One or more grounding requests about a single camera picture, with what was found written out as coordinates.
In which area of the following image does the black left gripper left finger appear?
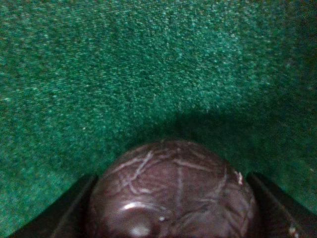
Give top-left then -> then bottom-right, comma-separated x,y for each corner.
9,174 -> 97,238

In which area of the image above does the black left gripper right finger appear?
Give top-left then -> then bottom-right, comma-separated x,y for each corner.
246,172 -> 317,238

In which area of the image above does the green velvet table cloth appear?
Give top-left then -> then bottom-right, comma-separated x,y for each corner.
0,0 -> 317,238

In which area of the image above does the dark purple round fruit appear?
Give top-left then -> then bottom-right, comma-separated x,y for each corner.
86,140 -> 264,238

